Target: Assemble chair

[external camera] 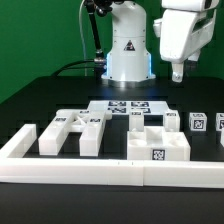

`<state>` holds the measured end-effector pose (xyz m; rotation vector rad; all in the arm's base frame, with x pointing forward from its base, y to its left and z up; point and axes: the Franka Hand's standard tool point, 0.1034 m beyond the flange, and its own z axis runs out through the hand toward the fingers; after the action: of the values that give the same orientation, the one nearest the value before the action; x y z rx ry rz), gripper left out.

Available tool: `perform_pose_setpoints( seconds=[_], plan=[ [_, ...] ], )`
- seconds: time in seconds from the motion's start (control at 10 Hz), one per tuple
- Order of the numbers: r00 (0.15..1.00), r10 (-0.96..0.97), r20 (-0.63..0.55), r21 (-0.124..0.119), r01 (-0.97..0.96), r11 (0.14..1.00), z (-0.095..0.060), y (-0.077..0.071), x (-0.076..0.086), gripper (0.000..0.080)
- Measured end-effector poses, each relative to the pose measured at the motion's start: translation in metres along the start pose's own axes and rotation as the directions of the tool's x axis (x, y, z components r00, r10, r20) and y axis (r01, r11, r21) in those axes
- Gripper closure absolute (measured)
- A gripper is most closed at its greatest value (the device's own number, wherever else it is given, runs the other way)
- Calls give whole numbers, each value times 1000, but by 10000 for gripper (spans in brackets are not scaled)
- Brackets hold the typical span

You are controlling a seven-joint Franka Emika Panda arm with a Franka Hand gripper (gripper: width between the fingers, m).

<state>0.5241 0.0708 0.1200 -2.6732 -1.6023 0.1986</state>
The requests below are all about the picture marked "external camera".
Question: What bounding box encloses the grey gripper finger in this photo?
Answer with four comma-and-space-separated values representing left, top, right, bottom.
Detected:
172, 63, 184, 82
188, 50, 201, 62

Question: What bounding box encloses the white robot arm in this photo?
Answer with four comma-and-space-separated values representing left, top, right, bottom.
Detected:
102, 0, 220, 87

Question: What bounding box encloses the white U-shaped obstacle fence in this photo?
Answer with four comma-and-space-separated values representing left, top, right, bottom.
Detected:
0, 124, 224, 189

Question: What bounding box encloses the white tagged cube nut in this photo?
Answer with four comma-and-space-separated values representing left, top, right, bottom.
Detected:
189, 112, 207, 131
216, 113, 224, 131

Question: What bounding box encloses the white chair seat part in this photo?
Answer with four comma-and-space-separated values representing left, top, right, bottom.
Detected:
127, 126, 191, 161

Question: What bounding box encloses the white chair back frame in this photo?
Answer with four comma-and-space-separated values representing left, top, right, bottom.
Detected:
38, 109, 112, 156

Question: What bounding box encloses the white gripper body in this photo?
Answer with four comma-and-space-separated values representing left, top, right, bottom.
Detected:
153, 9, 216, 64

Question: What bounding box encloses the white fiducial marker sheet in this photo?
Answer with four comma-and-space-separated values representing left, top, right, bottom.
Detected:
88, 100, 169, 115

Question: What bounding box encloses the grey thin cable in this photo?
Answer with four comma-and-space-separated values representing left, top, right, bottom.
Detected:
78, 0, 88, 76

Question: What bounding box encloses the black cable bundle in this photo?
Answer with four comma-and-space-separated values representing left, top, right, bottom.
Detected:
50, 59, 108, 78

